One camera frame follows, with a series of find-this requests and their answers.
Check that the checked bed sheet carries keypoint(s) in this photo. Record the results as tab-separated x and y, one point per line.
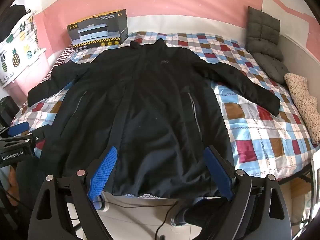
250	120

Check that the person's dark trouser leg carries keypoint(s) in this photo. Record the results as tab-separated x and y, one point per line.
212	217

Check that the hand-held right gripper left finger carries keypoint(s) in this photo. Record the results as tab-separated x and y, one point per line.
106	170

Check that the black jacket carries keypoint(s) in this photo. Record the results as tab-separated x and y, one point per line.
140	105

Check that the person's shoe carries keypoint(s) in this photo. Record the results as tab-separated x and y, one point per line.
181	217

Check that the floral pillow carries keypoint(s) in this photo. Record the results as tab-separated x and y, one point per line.
303	100

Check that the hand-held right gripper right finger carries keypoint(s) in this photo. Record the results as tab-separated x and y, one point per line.
217	173

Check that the pink storage bin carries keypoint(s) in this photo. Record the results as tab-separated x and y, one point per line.
15	90

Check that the grey tufted seat cushion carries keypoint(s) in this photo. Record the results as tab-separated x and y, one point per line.
265	35

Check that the cardboard appliance box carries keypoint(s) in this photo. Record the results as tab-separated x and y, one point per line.
100	31

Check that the red white striped cloth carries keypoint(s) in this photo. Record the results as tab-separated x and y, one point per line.
61	57

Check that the black case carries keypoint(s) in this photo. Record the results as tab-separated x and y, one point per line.
7	110

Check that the dark hanging clothes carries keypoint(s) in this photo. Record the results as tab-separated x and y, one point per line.
12	17

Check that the black metal bed frame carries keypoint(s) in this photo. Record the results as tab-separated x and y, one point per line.
300	172

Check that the pineapple print cloth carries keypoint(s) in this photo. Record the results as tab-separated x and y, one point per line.
17	47

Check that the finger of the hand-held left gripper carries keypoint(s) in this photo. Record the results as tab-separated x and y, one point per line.
18	128
37	135

